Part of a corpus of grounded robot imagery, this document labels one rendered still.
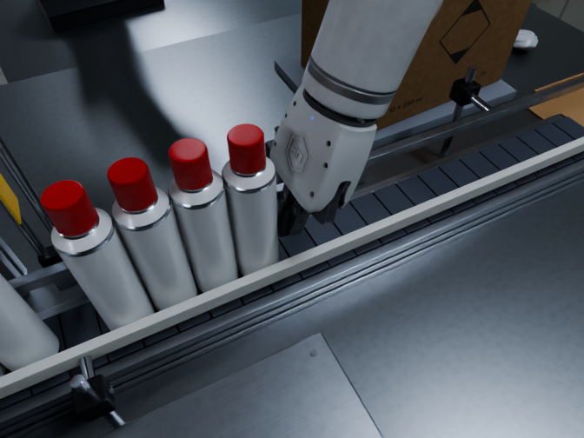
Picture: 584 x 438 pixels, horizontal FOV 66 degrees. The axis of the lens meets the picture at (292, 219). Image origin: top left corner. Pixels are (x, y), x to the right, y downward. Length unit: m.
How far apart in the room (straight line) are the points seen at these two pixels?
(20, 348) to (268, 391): 0.24
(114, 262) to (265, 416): 0.21
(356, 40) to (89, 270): 0.29
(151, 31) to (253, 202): 0.78
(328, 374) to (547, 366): 0.26
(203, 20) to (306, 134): 0.77
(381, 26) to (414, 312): 0.36
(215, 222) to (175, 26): 0.78
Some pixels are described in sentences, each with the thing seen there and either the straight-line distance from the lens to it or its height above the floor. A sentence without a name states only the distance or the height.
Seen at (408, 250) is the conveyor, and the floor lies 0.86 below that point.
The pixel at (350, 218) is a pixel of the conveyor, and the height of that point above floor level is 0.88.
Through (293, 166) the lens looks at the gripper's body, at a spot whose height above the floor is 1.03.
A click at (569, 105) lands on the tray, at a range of 1.01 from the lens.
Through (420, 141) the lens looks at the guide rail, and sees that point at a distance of 0.61.
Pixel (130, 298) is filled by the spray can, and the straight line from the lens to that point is 0.48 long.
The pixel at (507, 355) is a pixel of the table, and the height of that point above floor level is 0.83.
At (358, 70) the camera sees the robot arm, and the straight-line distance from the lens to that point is 0.39.
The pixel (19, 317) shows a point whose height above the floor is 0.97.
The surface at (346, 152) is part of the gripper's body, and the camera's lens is 0.41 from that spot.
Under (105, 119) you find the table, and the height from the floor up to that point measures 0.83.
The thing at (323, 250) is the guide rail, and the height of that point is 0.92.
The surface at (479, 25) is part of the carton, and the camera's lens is 0.84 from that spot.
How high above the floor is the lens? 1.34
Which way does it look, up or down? 50 degrees down
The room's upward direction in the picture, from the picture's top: straight up
